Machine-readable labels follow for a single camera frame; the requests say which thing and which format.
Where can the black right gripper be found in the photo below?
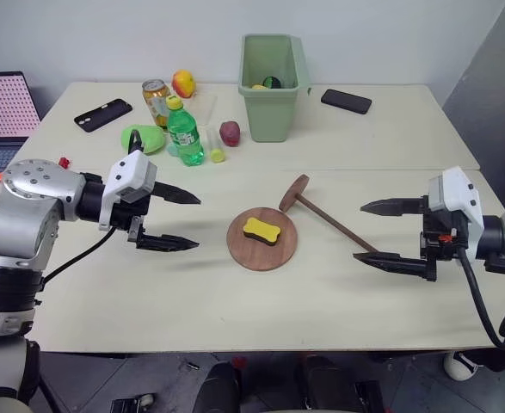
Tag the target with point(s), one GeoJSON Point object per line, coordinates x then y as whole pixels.
{"type": "Point", "coordinates": [443, 234]}

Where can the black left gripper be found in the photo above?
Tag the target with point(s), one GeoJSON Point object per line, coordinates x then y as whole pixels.
{"type": "Point", "coordinates": [125, 213]}

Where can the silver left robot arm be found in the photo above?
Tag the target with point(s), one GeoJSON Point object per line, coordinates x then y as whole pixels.
{"type": "Point", "coordinates": [15, 223]}

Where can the brown wooden peg stand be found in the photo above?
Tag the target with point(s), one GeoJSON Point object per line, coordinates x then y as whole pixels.
{"type": "Point", "coordinates": [325, 217]}

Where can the round wooden board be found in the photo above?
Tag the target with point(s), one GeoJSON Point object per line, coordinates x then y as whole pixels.
{"type": "Point", "coordinates": [260, 256]}

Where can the green plastic soda bottle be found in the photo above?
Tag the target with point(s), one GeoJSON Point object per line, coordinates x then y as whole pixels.
{"type": "Point", "coordinates": [185, 137]}

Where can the small yellow green cup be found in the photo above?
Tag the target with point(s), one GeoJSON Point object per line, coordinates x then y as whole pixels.
{"type": "Point", "coordinates": [216, 148]}

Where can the yellow bone-shaped sponge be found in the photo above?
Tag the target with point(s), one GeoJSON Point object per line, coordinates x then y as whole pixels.
{"type": "Point", "coordinates": [261, 229]}

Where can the dark red toy fruit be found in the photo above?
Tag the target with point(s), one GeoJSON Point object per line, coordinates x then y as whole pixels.
{"type": "Point", "coordinates": [229, 133]}

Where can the small red object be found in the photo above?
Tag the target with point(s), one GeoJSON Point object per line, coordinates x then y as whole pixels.
{"type": "Point", "coordinates": [65, 163]}

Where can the yellow drink can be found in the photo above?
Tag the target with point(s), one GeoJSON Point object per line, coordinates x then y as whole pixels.
{"type": "Point", "coordinates": [154, 96]}

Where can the black phone case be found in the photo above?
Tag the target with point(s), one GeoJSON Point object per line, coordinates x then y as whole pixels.
{"type": "Point", "coordinates": [102, 115]}

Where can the yellow and red toy fruit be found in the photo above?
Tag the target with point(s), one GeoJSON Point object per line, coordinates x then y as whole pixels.
{"type": "Point", "coordinates": [183, 84]}

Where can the black smartphone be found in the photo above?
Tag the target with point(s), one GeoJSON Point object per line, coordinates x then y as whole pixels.
{"type": "Point", "coordinates": [346, 101]}

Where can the green plastic bin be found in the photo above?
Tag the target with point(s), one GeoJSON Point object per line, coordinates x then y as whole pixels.
{"type": "Point", "coordinates": [269, 114]}

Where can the white shoe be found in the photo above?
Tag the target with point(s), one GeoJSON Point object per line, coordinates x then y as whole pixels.
{"type": "Point", "coordinates": [460, 365]}

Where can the small yellow item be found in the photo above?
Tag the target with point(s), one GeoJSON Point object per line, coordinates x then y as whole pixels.
{"type": "Point", "coordinates": [258, 87]}

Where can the green and black round item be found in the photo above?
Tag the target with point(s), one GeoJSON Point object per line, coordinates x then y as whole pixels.
{"type": "Point", "coordinates": [272, 82]}

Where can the dark rounded shape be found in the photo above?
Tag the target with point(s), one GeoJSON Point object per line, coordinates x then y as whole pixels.
{"type": "Point", "coordinates": [215, 389]}

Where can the open laptop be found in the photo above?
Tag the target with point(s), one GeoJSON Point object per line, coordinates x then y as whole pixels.
{"type": "Point", "coordinates": [2, 112]}

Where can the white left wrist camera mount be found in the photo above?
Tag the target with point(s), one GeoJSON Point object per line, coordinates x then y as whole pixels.
{"type": "Point", "coordinates": [131, 172]}

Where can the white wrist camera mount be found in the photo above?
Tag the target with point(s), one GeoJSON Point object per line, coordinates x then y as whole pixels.
{"type": "Point", "coordinates": [458, 189]}
{"type": "Point", "coordinates": [131, 172]}

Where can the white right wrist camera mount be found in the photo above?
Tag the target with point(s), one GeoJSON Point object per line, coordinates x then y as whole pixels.
{"type": "Point", "coordinates": [458, 189]}

